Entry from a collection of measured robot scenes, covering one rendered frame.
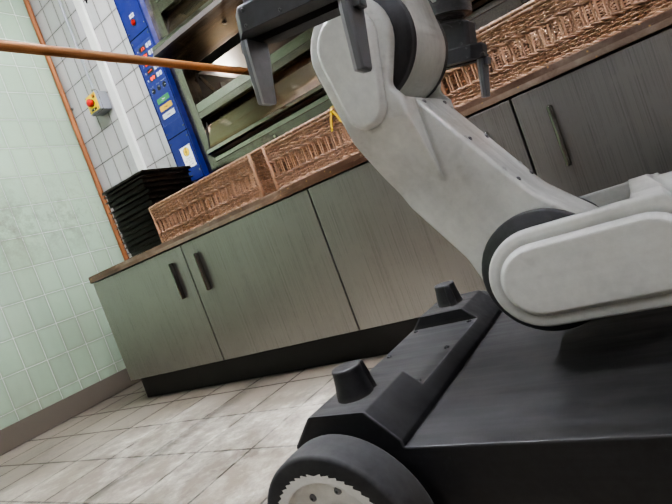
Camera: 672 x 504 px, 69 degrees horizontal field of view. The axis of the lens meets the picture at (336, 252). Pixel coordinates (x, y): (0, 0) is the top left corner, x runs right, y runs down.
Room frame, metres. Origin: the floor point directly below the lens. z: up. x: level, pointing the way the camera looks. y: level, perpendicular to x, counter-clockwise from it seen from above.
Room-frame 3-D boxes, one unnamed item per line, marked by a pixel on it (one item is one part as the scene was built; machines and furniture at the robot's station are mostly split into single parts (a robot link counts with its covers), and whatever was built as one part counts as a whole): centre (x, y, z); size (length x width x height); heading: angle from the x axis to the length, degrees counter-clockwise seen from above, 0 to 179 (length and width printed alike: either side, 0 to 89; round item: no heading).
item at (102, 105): (2.63, 0.90, 1.46); 0.10 x 0.07 x 0.10; 57
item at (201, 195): (1.94, 0.26, 0.72); 0.56 x 0.49 x 0.28; 57
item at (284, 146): (1.61, -0.25, 0.72); 0.56 x 0.49 x 0.28; 57
